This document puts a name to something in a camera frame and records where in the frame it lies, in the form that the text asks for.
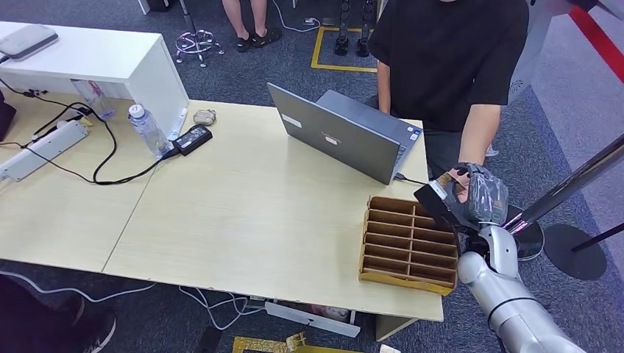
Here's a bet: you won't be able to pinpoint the black power adapter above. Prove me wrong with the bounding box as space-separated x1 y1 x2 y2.
172 124 214 157

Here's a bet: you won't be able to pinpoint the black adapter cable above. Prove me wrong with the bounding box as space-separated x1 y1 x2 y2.
0 77 180 187

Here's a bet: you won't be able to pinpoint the tangled white cables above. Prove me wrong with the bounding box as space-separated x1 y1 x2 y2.
177 285 266 332

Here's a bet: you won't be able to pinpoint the black laptop cable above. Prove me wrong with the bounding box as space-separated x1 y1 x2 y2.
394 172 429 188

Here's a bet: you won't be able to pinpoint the white slim tube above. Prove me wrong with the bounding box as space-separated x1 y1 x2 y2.
166 107 189 142

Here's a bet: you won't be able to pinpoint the black object at desk edge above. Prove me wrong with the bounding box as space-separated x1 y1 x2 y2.
0 90 18 143

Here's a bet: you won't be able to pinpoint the red barrier belt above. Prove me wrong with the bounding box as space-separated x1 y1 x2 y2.
567 4 624 85

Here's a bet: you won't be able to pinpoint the white power strip under table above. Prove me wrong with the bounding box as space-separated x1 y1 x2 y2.
264 301 362 339

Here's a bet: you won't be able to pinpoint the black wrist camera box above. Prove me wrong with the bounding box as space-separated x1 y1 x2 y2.
413 180 482 233

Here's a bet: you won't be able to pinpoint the person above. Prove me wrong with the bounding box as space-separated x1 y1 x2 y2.
365 0 531 180

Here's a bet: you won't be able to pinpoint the wooden slotted card holder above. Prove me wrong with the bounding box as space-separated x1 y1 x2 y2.
358 196 459 297

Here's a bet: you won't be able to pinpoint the grey laptop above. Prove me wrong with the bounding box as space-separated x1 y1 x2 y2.
266 82 423 186

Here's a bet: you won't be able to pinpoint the chrome stool base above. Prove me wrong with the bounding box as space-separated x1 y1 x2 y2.
174 0 226 68

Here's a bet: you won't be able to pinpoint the black stanchion with round base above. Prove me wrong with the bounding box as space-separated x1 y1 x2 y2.
542 221 624 282

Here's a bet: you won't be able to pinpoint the white floor cable with plug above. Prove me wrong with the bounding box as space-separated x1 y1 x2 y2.
270 0 323 35

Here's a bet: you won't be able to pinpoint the clear water bottle white cap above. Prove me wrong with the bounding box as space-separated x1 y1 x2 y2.
128 103 172 160

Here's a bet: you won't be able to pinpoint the black robot legs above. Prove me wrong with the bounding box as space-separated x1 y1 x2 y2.
333 0 377 58

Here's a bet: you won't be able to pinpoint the yellow cardboard piece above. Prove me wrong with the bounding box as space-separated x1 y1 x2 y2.
232 332 363 353

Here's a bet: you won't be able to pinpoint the white desk shelf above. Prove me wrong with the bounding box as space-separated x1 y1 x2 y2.
0 21 190 142

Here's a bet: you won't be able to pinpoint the chrome stanchion with round base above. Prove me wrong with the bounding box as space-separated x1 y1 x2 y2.
502 134 624 262

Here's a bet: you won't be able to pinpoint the black shoe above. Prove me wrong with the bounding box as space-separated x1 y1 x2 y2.
46 294 118 353

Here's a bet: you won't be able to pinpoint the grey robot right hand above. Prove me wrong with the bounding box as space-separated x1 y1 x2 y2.
441 163 510 227

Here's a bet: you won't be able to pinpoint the table leg panel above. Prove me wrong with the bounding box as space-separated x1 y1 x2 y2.
375 313 419 343

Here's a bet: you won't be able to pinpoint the black phone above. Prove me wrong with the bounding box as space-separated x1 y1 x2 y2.
194 329 221 353

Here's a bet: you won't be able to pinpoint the clear bottle red label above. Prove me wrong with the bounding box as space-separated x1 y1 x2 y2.
71 79 118 121

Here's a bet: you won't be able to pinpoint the long white floor cable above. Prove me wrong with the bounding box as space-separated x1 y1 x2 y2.
0 270 157 304

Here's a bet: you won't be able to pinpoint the standing person's legs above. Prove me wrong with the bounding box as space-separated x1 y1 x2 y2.
221 0 283 54

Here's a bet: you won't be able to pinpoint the person's left hand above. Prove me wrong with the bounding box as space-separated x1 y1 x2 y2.
447 164 475 203

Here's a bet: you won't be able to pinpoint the grey flat device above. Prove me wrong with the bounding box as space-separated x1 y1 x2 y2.
0 24 60 63

